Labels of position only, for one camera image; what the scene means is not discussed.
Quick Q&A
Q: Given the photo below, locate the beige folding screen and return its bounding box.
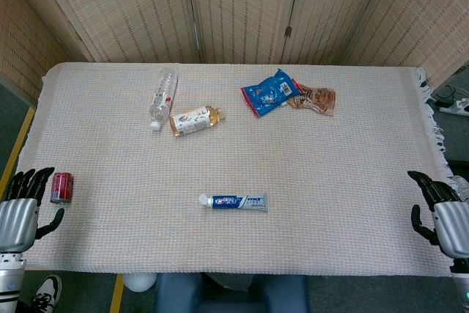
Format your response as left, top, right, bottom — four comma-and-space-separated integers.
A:
0, 0, 469, 108

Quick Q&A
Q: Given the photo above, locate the blue snack bag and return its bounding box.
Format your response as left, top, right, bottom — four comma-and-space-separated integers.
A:
240, 67, 303, 119

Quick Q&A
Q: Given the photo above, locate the white power strip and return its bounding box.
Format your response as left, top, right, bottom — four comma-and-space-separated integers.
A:
434, 97, 469, 118

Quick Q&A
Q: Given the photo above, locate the brown snack packet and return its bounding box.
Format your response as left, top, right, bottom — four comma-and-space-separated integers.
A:
287, 83, 337, 117

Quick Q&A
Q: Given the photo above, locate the blue white toothpaste tube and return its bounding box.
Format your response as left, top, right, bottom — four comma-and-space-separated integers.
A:
198, 193, 269, 213

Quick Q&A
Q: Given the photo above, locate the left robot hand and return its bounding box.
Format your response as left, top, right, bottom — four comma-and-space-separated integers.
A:
0, 166, 66, 254

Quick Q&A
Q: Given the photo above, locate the amber tea bottle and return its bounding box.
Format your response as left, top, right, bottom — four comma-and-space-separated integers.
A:
168, 105, 226, 138

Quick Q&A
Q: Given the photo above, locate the woven beige tablecloth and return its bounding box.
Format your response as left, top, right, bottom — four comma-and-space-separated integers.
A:
13, 62, 459, 278

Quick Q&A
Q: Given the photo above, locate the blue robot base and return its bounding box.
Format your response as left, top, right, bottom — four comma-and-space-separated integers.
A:
152, 272, 311, 313

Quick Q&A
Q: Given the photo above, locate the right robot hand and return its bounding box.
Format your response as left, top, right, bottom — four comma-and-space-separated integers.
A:
407, 170, 469, 259

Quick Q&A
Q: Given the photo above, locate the red soda can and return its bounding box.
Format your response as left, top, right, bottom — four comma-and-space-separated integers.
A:
50, 172, 74, 205

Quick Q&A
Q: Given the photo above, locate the black white sneaker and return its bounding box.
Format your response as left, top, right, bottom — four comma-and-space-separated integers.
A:
29, 274, 63, 313

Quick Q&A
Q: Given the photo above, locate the clear plastic water bottle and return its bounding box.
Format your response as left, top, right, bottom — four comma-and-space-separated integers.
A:
148, 69, 179, 132

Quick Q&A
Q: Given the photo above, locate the white round object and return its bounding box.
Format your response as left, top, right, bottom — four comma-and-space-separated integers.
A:
122, 273, 158, 293

